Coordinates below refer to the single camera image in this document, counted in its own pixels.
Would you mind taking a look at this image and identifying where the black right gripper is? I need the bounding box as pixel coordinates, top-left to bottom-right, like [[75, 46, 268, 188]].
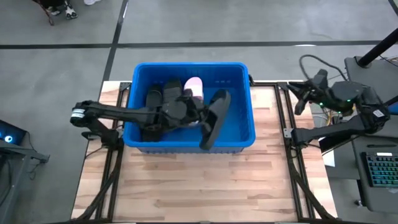
[[286, 68, 330, 116]]

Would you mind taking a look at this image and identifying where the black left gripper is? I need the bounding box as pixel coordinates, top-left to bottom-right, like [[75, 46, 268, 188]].
[[160, 96, 213, 134]]

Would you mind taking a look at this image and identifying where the backlit computer keyboard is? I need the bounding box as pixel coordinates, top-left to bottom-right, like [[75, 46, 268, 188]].
[[360, 151, 398, 189]]

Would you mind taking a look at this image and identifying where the grey workstation desk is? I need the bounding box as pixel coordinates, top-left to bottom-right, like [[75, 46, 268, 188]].
[[344, 55, 398, 215]]

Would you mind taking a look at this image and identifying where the black rubber slide sandal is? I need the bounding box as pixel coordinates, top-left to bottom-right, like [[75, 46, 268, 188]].
[[198, 89, 233, 151], [141, 83, 164, 142], [162, 77, 183, 103]]

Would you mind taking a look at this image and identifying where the person's leg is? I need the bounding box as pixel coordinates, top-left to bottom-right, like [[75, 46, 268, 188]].
[[39, 0, 68, 10]]

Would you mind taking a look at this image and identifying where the white paper sheet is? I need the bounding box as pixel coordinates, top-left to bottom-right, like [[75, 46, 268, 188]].
[[322, 146, 336, 168]]

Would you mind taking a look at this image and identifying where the black chair leg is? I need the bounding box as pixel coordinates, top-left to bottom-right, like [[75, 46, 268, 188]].
[[32, 0, 55, 26]]

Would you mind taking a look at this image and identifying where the black metal pole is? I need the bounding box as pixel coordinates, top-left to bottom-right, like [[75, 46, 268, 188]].
[[356, 27, 398, 68]]

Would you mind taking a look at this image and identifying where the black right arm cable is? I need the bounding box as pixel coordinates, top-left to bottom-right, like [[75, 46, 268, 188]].
[[298, 54, 349, 82]]

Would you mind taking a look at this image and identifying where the grey metal stand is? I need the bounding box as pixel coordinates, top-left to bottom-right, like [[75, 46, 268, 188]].
[[0, 142, 50, 224]]

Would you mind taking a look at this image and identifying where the black computer with blue light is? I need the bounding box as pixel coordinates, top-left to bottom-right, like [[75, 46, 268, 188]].
[[0, 119, 29, 146]]

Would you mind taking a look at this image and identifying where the pink rubber slide sandal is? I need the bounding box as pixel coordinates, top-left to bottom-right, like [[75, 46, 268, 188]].
[[183, 76, 205, 101]]

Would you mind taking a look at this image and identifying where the blue plastic bin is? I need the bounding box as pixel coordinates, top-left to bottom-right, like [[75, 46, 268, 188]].
[[123, 62, 257, 155]]

